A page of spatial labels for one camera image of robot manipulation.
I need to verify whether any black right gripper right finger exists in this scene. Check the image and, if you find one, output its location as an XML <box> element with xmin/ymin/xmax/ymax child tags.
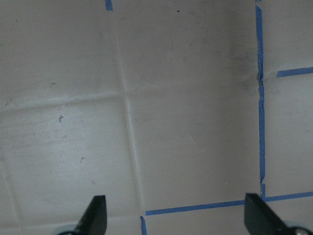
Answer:
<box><xmin>244</xmin><ymin>193</ymin><xmax>313</xmax><ymax>235</ymax></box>

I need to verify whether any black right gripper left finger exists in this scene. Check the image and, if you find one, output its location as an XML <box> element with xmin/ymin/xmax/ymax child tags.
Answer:
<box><xmin>73</xmin><ymin>195</ymin><xmax>107</xmax><ymax>235</ymax></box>

